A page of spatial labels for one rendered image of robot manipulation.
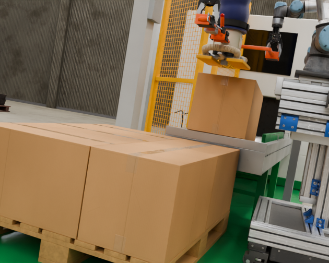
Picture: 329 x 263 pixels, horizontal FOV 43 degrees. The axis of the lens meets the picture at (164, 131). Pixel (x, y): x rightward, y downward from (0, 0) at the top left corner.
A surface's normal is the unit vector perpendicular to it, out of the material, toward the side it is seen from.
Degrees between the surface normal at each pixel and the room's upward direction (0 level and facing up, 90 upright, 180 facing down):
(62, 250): 90
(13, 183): 90
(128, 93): 90
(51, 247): 90
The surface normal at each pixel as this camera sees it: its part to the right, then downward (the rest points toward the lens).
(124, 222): -0.36, 0.01
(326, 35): -0.11, 0.18
